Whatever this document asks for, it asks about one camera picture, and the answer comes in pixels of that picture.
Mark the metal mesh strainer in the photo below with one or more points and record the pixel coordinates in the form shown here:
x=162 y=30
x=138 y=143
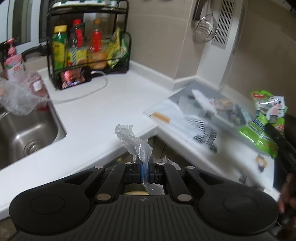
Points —
x=206 y=29

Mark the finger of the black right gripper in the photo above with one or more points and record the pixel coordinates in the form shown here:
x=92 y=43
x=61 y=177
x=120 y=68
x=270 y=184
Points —
x=286 y=151

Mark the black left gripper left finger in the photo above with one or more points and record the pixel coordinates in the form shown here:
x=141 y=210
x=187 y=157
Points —
x=120 y=172

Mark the plastic bag of meat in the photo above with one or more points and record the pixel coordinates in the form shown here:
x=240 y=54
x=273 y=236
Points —
x=23 y=93

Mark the grey white patterned mat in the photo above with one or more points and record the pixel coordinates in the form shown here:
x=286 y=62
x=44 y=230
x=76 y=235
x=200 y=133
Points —
x=209 y=143

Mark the black wire spice rack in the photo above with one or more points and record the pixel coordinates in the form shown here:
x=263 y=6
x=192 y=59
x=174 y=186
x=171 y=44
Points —
x=113 y=15

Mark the person's hand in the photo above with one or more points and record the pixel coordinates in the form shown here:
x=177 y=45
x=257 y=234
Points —
x=286 y=197

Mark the stainless steel sink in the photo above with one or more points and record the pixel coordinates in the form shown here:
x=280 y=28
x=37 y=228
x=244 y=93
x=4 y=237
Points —
x=22 y=135

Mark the yellow rimmed trash bin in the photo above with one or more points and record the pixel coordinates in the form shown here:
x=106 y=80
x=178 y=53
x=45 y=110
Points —
x=135 y=189

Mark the yellow-handled white knife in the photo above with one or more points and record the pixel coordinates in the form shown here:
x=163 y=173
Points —
x=160 y=116

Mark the red-capped sauce bottle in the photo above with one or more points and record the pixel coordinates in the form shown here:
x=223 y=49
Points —
x=76 y=51

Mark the orange cooking oil bottle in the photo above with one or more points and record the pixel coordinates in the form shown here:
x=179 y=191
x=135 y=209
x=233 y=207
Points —
x=97 y=53

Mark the black smartphone showing video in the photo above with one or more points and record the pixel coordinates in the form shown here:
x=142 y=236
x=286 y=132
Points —
x=73 y=77

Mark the clear plastic wrapper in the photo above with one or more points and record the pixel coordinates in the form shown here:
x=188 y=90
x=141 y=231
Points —
x=138 y=148

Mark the small tube packaging trash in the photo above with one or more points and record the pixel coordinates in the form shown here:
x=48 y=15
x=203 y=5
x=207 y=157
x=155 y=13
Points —
x=230 y=113

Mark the white crumpled paper trash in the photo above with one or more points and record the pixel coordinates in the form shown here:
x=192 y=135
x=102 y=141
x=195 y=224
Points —
x=204 y=102

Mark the white wall vent grille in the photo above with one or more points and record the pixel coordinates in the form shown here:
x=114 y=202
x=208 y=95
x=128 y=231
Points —
x=224 y=22

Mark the pink dish soap bottle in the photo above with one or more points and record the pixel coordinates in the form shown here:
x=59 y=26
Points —
x=13 y=64

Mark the yellow green snack bag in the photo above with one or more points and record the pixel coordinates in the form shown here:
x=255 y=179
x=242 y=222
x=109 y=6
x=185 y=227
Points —
x=117 y=48

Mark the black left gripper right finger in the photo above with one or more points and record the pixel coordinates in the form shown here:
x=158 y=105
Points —
x=164 y=177

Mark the green snack package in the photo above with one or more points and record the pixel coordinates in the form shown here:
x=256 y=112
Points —
x=270 y=109

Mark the green yellow-capped bottle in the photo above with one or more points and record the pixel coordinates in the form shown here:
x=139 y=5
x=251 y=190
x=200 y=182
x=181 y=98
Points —
x=59 y=42

